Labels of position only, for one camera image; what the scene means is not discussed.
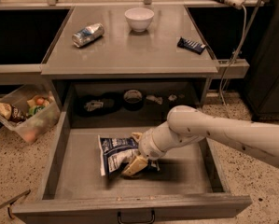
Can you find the grey open top drawer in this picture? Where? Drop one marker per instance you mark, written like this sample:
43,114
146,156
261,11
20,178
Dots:
190,183

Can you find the crushed silver blue can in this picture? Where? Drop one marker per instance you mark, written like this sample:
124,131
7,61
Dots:
88,34

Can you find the green packet in bin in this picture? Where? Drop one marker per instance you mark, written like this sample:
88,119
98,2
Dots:
35,109

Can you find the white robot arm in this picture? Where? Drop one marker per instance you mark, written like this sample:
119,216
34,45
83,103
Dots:
186,125

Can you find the grey counter cabinet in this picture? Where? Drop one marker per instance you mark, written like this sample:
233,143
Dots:
36,46

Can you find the brown snack bag in bin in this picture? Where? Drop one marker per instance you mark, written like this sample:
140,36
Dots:
11,113

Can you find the black drawer handle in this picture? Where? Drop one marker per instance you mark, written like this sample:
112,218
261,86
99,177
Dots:
140,217

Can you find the clear plastic storage bin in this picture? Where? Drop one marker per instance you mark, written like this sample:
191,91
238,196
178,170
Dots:
25,97

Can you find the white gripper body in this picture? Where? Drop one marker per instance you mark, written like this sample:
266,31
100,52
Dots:
148,148

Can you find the white ceramic bowl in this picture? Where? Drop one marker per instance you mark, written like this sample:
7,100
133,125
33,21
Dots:
139,18

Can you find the black round cup reflection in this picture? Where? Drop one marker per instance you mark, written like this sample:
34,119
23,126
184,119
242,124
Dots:
133,100

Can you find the dark blue snack bar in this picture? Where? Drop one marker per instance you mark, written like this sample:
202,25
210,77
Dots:
190,45

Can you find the blue white chip bag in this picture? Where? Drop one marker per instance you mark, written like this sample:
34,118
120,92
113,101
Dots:
118,152

